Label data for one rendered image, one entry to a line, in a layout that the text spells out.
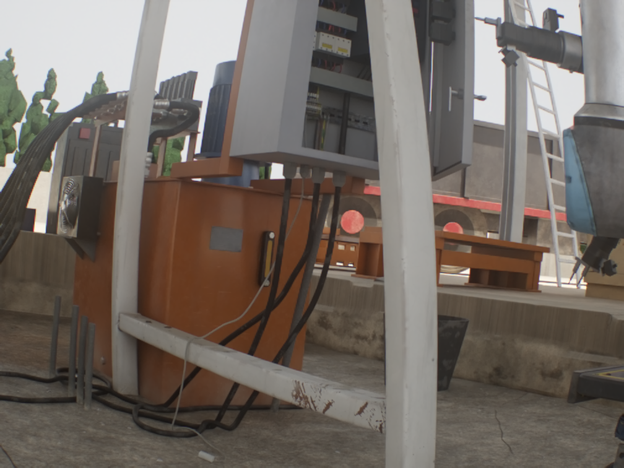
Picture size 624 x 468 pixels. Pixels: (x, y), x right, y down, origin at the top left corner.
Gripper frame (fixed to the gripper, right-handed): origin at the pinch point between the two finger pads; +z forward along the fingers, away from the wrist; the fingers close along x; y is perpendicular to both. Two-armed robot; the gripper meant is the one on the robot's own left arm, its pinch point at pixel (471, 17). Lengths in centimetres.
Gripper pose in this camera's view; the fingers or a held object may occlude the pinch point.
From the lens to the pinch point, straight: 155.5
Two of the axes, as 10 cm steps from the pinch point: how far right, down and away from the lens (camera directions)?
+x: -0.3, 0.1, 10.0
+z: -9.9, -1.1, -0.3
